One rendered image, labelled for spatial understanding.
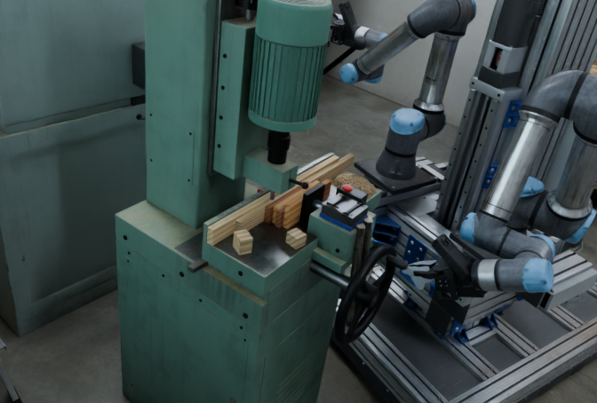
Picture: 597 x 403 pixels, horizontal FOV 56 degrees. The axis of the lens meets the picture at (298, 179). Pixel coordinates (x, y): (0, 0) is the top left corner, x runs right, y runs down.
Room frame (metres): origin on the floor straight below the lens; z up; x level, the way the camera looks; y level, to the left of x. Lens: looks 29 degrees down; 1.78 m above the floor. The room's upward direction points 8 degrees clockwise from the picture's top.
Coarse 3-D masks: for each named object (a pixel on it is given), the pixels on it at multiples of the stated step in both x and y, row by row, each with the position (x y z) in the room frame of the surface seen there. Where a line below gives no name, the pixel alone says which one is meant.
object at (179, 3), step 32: (160, 0) 1.42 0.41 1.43; (192, 0) 1.36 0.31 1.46; (160, 32) 1.42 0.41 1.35; (192, 32) 1.36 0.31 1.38; (160, 64) 1.42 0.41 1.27; (192, 64) 1.35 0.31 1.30; (160, 96) 1.42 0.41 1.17; (192, 96) 1.35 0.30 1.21; (160, 128) 1.41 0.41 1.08; (192, 128) 1.35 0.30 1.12; (160, 160) 1.41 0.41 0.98; (192, 160) 1.34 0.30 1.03; (160, 192) 1.41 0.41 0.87; (192, 192) 1.34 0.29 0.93; (224, 192) 1.43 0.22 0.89; (192, 224) 1.34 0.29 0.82
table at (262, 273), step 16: (336, 176) 1.61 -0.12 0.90; (272, 224) 1.28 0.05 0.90; (304, 224) 1.31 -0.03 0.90; (224, 240) 1.18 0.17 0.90; (256, 240) 1.20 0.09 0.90; (272, 240) 1.21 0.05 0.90; (208, 256) 1.15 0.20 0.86; (224, 256) 1.12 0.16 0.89; (240, 256) 1.12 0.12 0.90; (256, 256) 1.13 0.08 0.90; (272, 256) 1.14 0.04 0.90; (288, 256) 1.15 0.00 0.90; (304, 256) 1.20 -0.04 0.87; (320, 256) 1.22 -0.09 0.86; (224, 272) 1.12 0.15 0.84; (240, 272) 1.09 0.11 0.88; (256, 272) 1.07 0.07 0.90; (272, 272) 1.08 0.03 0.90; (288, 272) 1.14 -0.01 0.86; (336, 272) 1.19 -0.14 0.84; (256, 288) 1.06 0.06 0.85
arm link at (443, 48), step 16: (464, 0) 1.94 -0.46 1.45; (464, 16) 1.92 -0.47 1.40; (448, 32) 1.92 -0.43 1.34; (464, 32) 1.95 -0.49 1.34; (432, 48) 1.97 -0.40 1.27; (448, 48) 1.94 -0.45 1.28; (432, 64) 1.95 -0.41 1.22; (448, 64) 1.94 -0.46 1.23; (432, 80) 1.94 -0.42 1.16; (432, 96) 1.94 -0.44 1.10; (432, 112) 1.92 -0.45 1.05; (432, 128) 1.91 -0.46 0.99
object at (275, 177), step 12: (252, 156) 1.34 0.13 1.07; (264, 156) 1.35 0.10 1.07; (252, 168) 1.33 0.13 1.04; (264, 168) 1.31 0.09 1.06; (276, 168) 1.30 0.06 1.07; (288, 168) 1.31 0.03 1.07; (252, 180) 1.33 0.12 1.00; (264, 180) 1.31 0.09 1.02; (276, 180) 1.29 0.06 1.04; (288, 180) 1.30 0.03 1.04; (276, 192) 1.28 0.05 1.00
